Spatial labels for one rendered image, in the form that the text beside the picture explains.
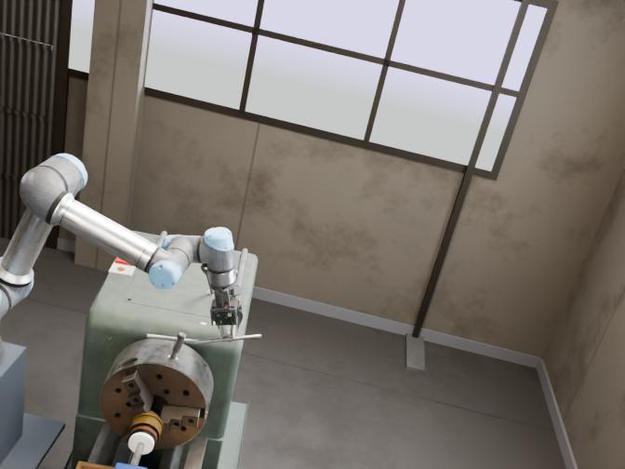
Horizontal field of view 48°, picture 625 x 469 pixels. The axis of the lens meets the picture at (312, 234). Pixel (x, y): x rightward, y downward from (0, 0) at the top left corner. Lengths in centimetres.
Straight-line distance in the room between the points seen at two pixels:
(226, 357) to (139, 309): 31
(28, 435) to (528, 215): 315
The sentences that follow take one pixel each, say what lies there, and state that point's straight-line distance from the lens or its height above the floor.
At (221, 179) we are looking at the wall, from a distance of 454.
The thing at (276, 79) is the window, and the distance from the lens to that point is 427.
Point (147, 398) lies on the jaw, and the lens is 210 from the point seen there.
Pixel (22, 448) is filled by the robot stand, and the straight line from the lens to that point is 251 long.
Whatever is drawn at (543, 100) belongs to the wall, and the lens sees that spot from 433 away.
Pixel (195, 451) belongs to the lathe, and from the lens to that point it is 235.
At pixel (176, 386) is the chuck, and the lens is 210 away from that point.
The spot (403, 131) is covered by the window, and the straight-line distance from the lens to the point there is 428.
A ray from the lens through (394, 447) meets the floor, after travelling 394.
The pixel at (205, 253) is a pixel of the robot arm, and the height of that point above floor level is 158.
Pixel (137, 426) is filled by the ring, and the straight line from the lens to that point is 205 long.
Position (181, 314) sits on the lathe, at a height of 125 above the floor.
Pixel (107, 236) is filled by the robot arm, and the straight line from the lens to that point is 186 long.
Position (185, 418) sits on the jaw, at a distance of 211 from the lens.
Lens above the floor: 248
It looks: 25 degrees down
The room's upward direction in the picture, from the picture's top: 13 degrees clockwise
